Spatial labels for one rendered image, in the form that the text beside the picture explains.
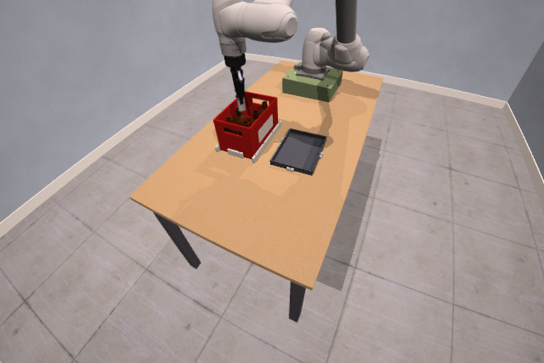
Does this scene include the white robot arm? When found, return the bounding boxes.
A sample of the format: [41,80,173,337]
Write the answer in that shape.
[212,0,369,81]

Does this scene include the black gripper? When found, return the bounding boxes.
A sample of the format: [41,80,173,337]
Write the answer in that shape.
[224,54,246,111]

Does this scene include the red bottle crate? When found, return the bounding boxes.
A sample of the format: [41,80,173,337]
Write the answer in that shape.
[213,92,278,159]

